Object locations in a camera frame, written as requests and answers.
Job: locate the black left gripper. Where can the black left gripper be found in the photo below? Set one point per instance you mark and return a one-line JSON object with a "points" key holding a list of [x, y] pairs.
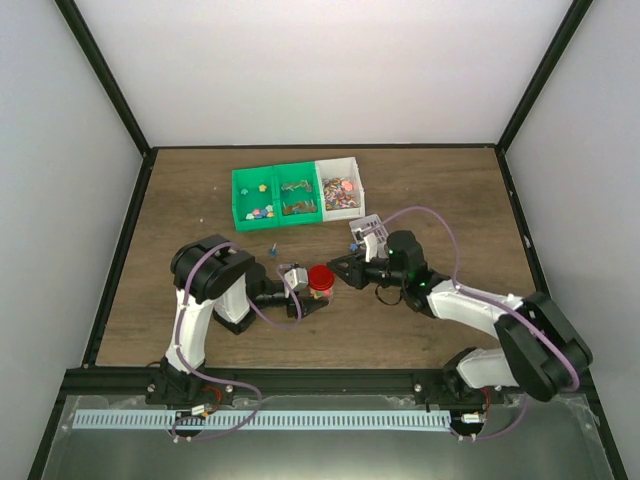
{"points": [[303, 303]]}

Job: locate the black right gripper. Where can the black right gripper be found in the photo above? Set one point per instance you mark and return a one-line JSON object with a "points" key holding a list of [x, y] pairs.
{"points": [[357, 276]]}

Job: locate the clear plastic jar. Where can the clear plastic jar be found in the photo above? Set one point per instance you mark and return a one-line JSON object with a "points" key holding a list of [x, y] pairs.
{"points": [[322, 294]]}

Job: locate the red round lid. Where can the red round lid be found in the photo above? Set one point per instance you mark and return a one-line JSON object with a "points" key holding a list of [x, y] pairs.
{"points": [[321, 278]]}

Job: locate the lilac slotted plastic scoop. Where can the lilac slotted plastic scoop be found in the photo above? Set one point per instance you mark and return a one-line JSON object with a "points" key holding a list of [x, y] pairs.
{"points": [[363, 226]]}

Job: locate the green bin with square lollipops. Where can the green bin with square lollipops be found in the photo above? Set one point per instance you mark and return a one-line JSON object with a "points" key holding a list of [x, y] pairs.
{"points": [[299, 194]]}

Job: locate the green bin with star candies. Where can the green bin with star candies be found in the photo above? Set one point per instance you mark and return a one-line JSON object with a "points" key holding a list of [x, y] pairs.
{"points": [[255, 199]]}

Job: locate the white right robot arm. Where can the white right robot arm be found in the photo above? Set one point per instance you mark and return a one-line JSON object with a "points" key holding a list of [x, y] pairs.
{"points": [[540, 351]]}

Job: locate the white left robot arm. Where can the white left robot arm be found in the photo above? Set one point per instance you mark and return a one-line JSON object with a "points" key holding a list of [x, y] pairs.
{"points": [[216, 280]]}

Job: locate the white bin with swirl lollipops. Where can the white bin with swirl lollipops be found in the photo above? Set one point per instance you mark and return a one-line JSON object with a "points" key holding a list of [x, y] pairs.
{"points": [[341, 190]]}

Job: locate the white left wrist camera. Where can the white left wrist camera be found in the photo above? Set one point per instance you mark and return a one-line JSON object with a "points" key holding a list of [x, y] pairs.
{"points": [[295, 276]]}

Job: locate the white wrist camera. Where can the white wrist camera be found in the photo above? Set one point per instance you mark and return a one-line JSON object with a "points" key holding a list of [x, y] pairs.
{"points": [[367, 240], [295, 276]]}

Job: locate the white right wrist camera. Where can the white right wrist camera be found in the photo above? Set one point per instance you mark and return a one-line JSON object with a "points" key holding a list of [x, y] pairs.
{"points": [[367, 240]]}

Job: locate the light blue slotted cable duct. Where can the light blue slotted cable duct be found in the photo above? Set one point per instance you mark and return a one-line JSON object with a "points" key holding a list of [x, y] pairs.
{"points": [[397, 420]]}

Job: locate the black front mounting rail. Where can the black front mounting rail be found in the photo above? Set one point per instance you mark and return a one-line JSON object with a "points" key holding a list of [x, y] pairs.
{"points": [[426, 386]]}

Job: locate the black enclosure frame post right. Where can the black enclosure frame post right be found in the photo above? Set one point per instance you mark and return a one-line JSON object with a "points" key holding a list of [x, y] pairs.
{"points": [[560, 41]]}

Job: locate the black enclosure frame post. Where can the black enclosure frame post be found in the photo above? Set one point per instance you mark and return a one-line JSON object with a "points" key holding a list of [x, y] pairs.
{"points": [[91, 50], [560, 41]]}

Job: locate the black enclosure frame post left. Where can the black enclosure frame post left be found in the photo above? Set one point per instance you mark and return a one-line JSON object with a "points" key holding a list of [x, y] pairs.
{"points": [[91, 50]]}

